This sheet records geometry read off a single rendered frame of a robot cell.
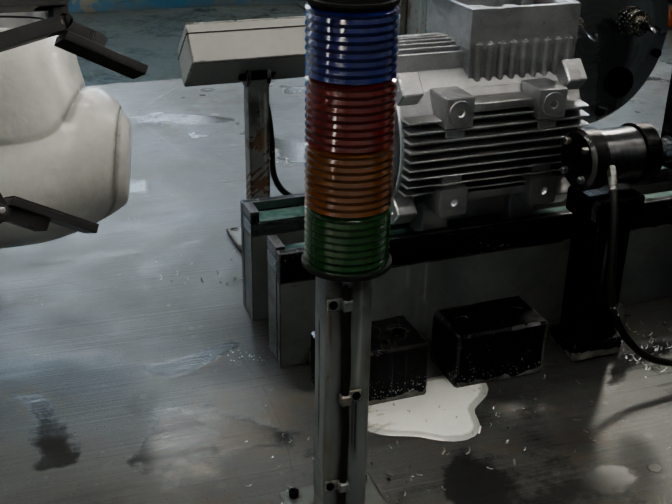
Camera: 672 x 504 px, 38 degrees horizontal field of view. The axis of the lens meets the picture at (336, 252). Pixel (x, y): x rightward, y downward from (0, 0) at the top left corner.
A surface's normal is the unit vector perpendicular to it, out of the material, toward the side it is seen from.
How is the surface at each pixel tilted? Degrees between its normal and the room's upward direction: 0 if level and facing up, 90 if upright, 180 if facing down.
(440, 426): 0
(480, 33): 90
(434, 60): 88
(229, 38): 52
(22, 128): 68
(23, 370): 0
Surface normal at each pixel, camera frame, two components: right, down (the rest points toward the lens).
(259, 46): 0.29, -0.23
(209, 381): 0.02, -0.90
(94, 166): 0.61, 0.22
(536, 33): 0.34, 0.41
